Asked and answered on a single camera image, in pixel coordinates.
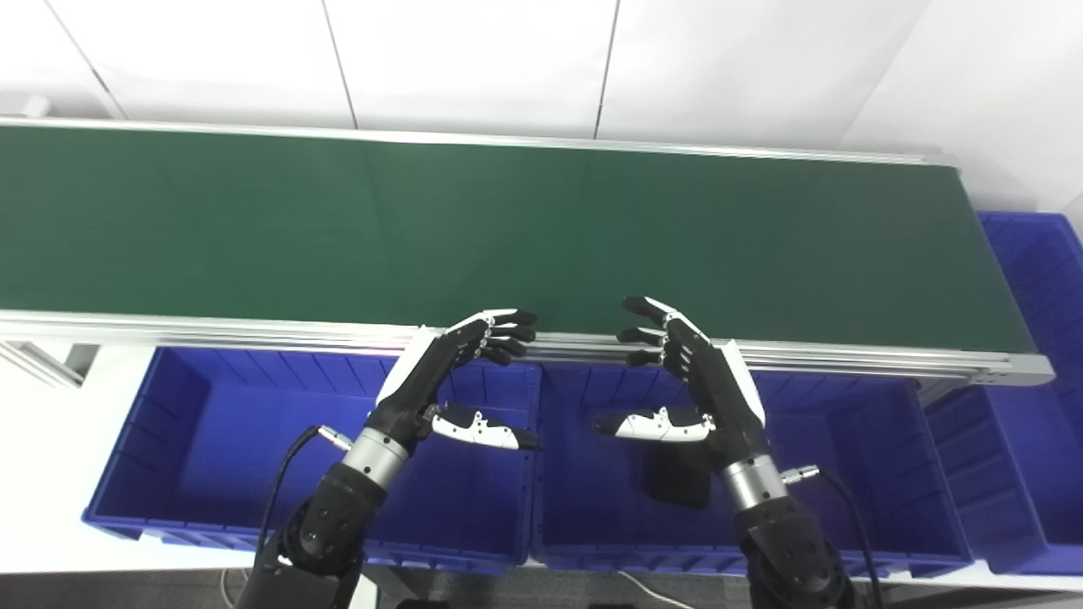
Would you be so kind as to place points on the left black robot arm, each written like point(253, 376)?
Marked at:
point(334, 516)

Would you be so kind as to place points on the black cylinder block part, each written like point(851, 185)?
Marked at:
point(677, 482)

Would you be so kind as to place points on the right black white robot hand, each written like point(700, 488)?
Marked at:
point(715, 389)

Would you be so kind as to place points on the aluminium conveyor leg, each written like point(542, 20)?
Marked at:
point(42, 359)

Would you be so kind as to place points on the blue plastic bin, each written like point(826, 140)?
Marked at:
point(220, 440)
point(846, 457)
point(1032, 440)

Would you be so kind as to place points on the grey conveyor end housing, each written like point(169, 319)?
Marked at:
point(36, 106)

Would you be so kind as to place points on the green conveyor belt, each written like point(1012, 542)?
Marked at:
point(423, 228)

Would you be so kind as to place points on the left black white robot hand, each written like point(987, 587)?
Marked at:
point(423, 376)

